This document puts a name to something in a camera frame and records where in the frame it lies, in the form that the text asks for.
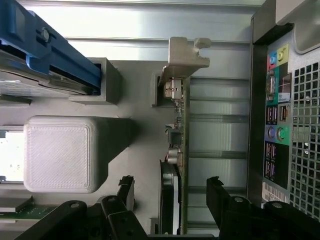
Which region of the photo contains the grey 3D-printed parts rack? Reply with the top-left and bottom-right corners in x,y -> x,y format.
0,57 -> 166,240

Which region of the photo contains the black open PC case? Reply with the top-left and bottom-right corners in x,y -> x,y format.
246,0 -> 320,240

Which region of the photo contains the silver CPU chip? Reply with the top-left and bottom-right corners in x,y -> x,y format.
0,129 -> 26,181

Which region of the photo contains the hard disk in blue caddy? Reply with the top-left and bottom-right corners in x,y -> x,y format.
0,0 -> 102,98

